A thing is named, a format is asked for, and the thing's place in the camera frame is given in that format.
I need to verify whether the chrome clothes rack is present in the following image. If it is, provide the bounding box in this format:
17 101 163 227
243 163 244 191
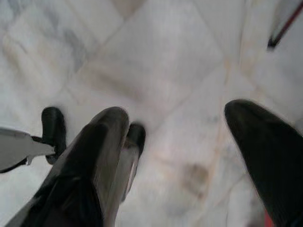
267 0 303 51

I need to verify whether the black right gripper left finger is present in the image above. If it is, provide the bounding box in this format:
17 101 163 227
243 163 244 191
0 106 131 227

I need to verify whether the black robot left foot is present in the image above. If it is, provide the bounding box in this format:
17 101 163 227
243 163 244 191
41 106 67 166

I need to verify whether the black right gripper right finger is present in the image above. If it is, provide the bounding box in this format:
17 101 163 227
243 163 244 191
223 98 303 227

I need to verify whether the silver robot left leg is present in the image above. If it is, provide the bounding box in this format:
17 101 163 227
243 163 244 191
0 127 57 174

